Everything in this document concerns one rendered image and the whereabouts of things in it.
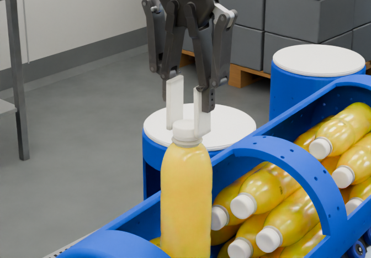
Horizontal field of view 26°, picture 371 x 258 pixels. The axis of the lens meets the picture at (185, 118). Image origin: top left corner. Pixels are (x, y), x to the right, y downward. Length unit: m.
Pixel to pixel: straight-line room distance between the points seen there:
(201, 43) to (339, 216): 0.51
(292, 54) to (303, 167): 1.15
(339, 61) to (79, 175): 1.92
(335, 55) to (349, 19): 2.44
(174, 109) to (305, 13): 3.66
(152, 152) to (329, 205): 0.65
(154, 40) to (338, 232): 0.54
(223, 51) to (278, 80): 1.43
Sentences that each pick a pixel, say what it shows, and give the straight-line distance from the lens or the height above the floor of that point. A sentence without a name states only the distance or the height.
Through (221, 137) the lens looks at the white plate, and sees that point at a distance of 1.91.
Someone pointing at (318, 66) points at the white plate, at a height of 1.04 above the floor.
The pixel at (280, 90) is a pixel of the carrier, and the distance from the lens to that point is 2.42.
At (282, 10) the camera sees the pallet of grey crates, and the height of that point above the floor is 0.56.
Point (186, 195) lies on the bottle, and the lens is 1.07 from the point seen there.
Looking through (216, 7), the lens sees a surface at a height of 1.57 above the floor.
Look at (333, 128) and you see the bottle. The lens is 1.61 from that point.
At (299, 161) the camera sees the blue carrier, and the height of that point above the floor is 1.22.
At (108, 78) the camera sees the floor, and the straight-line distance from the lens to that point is 5.30.
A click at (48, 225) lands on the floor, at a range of 3.63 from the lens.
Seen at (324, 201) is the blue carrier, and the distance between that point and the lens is 1.37.
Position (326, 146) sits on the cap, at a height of 1.17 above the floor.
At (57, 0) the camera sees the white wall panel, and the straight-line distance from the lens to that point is 5.28.
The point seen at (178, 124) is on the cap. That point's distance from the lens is 1.06.
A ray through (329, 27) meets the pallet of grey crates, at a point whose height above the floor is 0.48.
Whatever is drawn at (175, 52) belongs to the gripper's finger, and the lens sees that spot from 1.04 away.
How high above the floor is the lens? 1.82
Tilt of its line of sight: 23 degrees down
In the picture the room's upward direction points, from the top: straight up
